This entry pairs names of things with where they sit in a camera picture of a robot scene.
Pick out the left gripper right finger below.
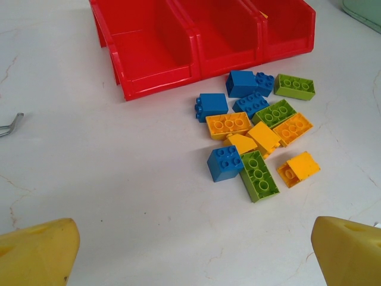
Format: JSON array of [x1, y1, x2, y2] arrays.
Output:
[[310, 216, 381, 286]]

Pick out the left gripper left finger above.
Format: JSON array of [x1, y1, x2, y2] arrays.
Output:
[[0, 217, 81, 286]]

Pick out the green lego brick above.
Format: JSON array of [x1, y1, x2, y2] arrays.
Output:
[[239, 149, 281, 204], [273, 73, 317, 102], [251, 98, 298, 128]]

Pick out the yellow sloped lego brick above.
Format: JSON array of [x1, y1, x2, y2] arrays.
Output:
[[223, 133, 258, 156], [246, 120, 282, 159]]

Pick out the blue lego brick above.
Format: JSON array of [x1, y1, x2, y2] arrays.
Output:
[[206, 145, 245, 183], [232, 91, 270, 120], [194, 92, 229, 122], [254, 71, 276, 98], [225, 70, 257, 98]]

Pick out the red plastic bin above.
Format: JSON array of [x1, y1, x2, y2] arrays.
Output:
[[243, 0, 317, 59], [88, 0, 201, 102], [169, 0, 266, 82]]

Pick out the metal tongs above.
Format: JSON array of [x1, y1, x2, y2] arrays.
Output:
[[0, 112, 25, 138]]

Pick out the mint green zipper bag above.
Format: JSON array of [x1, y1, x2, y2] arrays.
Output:
[[341, 0, 381, 35]]

